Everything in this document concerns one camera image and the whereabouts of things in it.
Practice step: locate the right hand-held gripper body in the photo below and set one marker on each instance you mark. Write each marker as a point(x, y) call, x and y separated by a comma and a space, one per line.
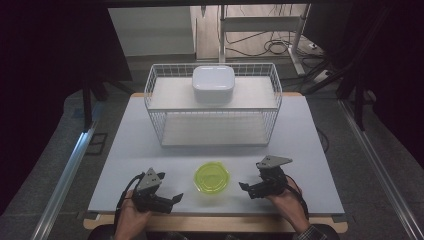
point(271, 183)

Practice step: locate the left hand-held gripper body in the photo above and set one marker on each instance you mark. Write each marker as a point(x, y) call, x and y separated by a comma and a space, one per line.
point(146, 196)

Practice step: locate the green translucent round plate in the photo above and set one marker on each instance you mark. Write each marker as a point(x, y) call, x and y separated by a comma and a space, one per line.
point(212, 177)

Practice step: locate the white square bowl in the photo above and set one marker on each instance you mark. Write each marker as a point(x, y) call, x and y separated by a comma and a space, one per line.
point(213, 80)

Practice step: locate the person's left hand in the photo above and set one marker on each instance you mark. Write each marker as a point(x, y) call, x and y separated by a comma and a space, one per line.
point(130, 220)

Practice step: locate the person's right hand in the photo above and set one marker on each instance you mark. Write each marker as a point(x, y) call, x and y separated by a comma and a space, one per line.
point(291, 206)

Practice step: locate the black metal stand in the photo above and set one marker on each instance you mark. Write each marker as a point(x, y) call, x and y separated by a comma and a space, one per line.
point(87, 106)
point(359, 103)

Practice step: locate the white power strip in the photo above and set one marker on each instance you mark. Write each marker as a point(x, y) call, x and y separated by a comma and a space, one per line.
point(322, 76)

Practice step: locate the dark curtain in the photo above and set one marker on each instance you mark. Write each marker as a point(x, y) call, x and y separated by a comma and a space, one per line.
point(43, 83)
point(396, 76)

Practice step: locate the aluminium rail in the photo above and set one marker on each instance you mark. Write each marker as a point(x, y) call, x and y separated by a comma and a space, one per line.
point(380, 170)
point(68, 173)

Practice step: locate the white desk frame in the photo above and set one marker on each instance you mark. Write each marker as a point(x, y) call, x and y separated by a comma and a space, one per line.
point(261, 24)

